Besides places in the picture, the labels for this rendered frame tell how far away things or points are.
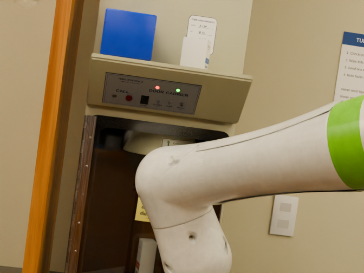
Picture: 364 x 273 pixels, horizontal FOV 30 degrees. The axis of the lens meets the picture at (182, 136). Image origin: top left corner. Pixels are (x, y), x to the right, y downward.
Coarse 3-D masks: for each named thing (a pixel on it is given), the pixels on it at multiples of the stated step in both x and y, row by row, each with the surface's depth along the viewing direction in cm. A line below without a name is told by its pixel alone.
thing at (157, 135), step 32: (96, 128) 141; (128, 128) 142; (160, 128) 143; (192, 128) 144; (96, 160) 142; (128, 160) 143; (96, 192) 142; (128, 192) 143; (96, 224) 143; (128, 224) 144; (96, 256) 143; (128, 256) 144
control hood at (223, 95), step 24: (96, 72) 133; (120, 72) 133; (144, 72) 133; (168, 72) 133; (192, 72) 133; (216, 72) 133; (96, 96) 138; (216, 96) 137; (240, 96) 137; (216, 120) 143
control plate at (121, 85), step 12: (108, 84) 135; (120, 84) 135; (132, 84) 135; (144, 84) 135; (156, 84) 135; (168, 84) 135; (180, 84) 135; (192, 84) 135; (108, 96) 138; (120, 96) 138; (132, 96) 138; (156, 96) 137; (168, 96) 137; (180, 96) 137; (192, 96) 137; (156, 108) 140; (168, 108) 140; (180, 108) 140; (192, 108) 140
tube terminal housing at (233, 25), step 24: (120, 0) 141; (144, 0) 142; (168, 0) 142; (192, 0) 143; (216, 0) 144; (240, 0) 144; (96, 24) 141; (168, 24) 143; (240, 24) 144; (96, 48) 141; (168, 48) 143; (216, 48) 144; (240, 48) 145; (240, 72) 145; (144, 120) 144; (168, 120) 144; (192, 120) 145
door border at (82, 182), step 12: (84, 132) 141; (84, 144) 141; (84, 156) 141; (84, 168) 142; (84, 180) 142; (84, 192) 142; (84, 204) 142; (72, 228) 142; (72, 240) 142; (72, 252) 143; (72, 264) 143
